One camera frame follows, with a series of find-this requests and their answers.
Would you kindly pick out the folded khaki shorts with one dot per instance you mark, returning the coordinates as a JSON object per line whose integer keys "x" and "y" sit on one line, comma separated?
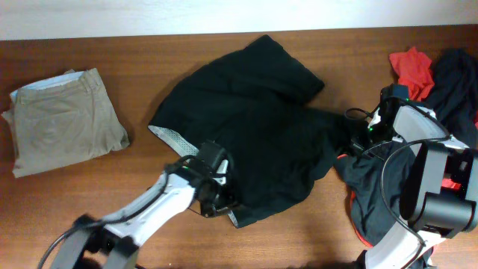
{"x": 61, "y": 121}

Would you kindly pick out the dark grey red-trimmed garment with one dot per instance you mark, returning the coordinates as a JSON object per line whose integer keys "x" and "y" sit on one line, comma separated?
{"x": 367, "y": 194}

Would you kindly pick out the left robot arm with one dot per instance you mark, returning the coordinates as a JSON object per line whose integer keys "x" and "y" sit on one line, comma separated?
{"x": 203, "y": 178}

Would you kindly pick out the black shorts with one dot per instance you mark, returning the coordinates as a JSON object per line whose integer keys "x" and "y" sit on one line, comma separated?
{"x": 254, "y": 103}

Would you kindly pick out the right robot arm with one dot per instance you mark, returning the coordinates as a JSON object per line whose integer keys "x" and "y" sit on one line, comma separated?
{"x": 408, "y": 123}

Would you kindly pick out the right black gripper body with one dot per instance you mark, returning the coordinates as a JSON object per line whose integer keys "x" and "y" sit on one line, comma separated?
{"x": 358, "y": 140}

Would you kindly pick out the black garment pile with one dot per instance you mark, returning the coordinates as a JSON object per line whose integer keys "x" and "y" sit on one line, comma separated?
{"x": 454, "y": 95}

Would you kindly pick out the red garment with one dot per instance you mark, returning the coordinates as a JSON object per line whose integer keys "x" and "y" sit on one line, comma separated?
{"x": 414, "y": 71}

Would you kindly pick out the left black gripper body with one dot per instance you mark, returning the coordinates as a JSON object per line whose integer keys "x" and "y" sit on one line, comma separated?
{"x": 218, "y": 202}

